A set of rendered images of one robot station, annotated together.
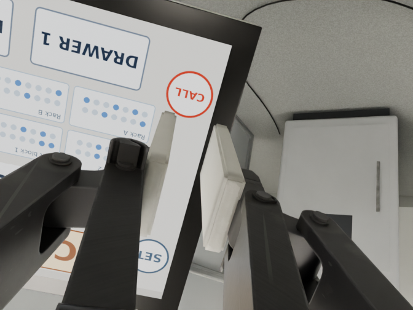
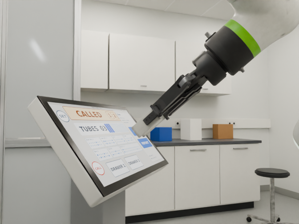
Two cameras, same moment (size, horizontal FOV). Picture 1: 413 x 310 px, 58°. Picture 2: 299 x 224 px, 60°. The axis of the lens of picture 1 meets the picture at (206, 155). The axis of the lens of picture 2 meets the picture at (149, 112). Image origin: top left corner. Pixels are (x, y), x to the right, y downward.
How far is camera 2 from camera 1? 58 cm
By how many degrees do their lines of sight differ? 79
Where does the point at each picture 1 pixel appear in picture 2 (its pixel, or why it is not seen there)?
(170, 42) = (112, 178)
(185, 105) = (96, 164)
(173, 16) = (116, 185)
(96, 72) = (113, 162)
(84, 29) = (122, 171)
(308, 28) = not seen: outside the picture
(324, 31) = not seen: outside the picture
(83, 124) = (104, 149)
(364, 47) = not seen: outside the picture
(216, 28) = (110, 188)
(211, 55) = (104, 181)
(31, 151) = (105, 138)
